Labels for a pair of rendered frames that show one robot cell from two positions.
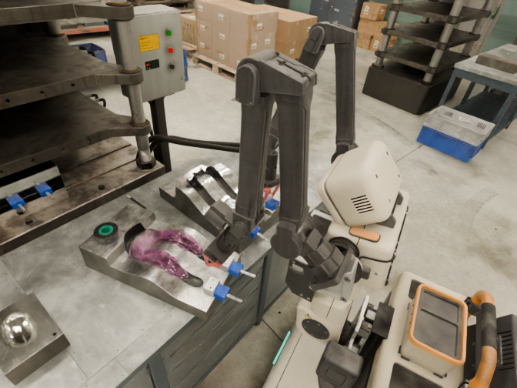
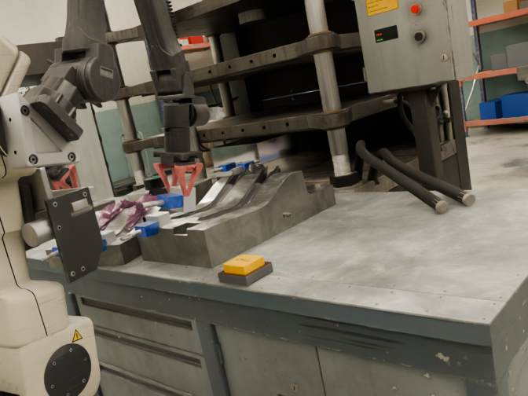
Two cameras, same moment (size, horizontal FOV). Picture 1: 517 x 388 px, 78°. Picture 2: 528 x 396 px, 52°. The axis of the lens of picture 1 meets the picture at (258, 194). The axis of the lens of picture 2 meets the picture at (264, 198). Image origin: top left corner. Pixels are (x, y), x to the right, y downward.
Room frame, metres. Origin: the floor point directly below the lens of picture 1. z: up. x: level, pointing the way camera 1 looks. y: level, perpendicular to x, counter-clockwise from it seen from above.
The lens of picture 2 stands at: (1.32, -1.22, 1.16)
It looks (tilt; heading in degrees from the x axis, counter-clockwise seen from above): 11 degrees down; 97
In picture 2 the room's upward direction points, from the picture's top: 11 degrees counter-clockwise
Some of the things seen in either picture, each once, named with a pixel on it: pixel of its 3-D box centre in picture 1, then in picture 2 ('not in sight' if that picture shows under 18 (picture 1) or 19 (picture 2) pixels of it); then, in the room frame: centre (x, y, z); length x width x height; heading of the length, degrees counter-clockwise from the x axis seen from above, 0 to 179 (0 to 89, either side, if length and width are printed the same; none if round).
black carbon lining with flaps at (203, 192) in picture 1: (218, 191); (230, 190); (1.07, 0.17, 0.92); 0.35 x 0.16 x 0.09; 54
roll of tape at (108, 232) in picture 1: (107, 233); (155, 182); (0.76, 0.52, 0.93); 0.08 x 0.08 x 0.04
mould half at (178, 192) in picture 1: (218, 197); (240, 207); (1.08, 0.18, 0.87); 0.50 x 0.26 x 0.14; 54
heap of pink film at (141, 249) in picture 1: (165, 246); (136, 205); (0.75, 0.32, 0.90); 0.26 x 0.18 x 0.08; 71
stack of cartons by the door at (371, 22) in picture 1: (378, 28); not in sight; (7.51, -2.14, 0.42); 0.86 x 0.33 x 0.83; 45
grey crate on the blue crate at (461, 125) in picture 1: (458, 125); not in sight; (3.42, -2.16, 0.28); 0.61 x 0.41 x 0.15; 45
